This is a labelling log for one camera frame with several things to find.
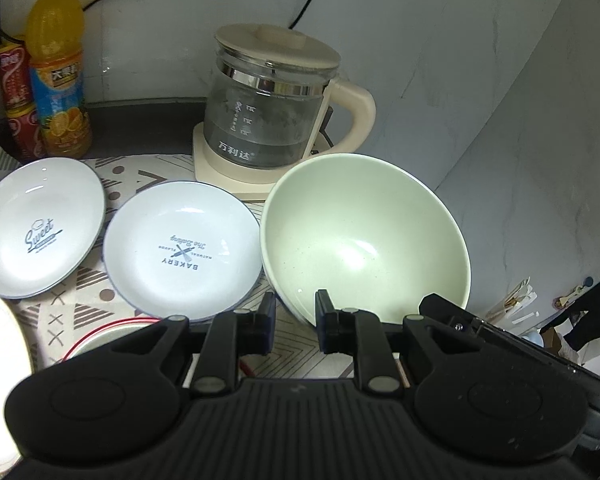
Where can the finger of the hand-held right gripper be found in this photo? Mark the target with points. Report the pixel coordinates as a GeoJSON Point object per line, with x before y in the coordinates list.
{"type": "Point", "coordinates": [445, 310]}

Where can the bundle of white paper sticks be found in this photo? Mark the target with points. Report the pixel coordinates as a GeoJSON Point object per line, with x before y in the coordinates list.
{"type": "Point", "coordinates": [510, 305]}

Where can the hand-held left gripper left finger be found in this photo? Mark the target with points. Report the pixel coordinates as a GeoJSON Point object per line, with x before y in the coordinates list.
{"type": "Point", "coordinates": [267, 322]}

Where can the red-rimmed bowl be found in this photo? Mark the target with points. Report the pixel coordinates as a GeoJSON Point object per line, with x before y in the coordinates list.
{"type": "Point", "coordinates": [100, 337]}

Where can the red drink can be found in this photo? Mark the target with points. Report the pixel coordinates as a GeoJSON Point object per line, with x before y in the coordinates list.
{"type": "Point", "coordinates": [15, 72]}
{"type": "Point", "coordinates": [25, 130]}

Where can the patterned table mat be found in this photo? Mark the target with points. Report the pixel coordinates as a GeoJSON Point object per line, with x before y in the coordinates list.
{"type": "Point", "coordinates": [130, 172]}

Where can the white plate with block print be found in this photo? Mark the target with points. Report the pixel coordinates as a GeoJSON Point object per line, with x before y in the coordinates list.
{"type": "Point", "coordinates": [180, 240]}

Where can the orange juice bottle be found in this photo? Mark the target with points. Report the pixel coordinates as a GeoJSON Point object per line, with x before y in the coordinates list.
{"type": "Point", "coordinates": [57, 75]}

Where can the dark cloth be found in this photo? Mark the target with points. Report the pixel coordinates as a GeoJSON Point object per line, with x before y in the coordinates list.
{"type": "Point", "coordinates": [592, 320]}

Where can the beige bowl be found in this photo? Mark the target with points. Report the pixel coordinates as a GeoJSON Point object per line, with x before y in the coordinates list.
{"type": "Point", "coordinates": [281, 294]}

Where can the cream kettle base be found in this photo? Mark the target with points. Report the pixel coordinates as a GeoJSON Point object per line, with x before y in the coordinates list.
{"type": "Point", "coordinates": [215, 167]}

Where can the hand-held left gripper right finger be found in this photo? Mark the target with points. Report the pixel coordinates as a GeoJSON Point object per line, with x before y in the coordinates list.
{"type": "Point", "coordinates": [324, 322]}

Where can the white plate with script print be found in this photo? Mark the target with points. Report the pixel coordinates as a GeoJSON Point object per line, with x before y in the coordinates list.
{"type": "Point", "coordinates": [40, 210]}

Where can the white floral plate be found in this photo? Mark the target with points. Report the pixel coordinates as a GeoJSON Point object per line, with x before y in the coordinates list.
{"type": "Point", "coordinates": [0, 360]}

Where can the pale green bowl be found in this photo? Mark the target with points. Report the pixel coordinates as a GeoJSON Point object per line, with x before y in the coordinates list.
{"type": "Point", "coordinates": [360, 230]}

